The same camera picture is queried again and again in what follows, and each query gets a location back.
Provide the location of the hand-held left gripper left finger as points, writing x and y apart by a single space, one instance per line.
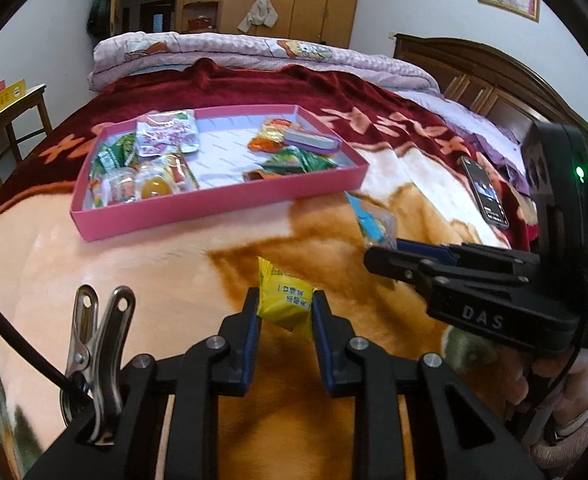
250 342

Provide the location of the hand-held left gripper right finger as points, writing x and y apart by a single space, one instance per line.
324 347

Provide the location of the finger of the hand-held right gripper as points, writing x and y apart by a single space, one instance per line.
424 246
424 267

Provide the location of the clear blue-edged packet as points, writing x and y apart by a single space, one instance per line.
374 222

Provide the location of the yellow zigzag-edged packet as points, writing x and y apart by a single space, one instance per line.
284 295
178 170

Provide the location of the pink cardboard box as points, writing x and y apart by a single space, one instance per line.
213 210

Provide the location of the purple cartoon tin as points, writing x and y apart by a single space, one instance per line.
313 141

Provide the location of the orange cartoon snack packet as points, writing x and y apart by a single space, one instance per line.
258 176

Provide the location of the yellow round jelly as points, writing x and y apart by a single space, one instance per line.
156 186

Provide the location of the orange rice cracker packet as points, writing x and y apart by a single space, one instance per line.
269 135

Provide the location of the colourful candy roll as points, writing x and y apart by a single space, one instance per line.
97 194

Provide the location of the white spouted drink pouch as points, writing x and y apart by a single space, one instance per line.
167 132

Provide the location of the person's right hand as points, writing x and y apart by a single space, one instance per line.
541 367

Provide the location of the black smartphone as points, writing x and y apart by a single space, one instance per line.
485 192

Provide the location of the printed plush blanket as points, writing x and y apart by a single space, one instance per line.
173 270

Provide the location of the purple bed sheet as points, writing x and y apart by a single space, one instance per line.
479 130

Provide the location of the metal spring clip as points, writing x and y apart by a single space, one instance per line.
101 355

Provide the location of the dark wooden headboard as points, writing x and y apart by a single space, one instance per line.
499 85

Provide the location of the lilac folded quilt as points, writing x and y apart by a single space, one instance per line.
254 57

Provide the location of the wooden wardrobe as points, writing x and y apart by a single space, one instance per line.
304 0

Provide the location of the beige hanging towel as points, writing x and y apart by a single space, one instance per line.
259 12

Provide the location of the wooden side table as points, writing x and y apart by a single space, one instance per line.
8 120

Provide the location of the dark hanging jacket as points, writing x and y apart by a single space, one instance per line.
99 5

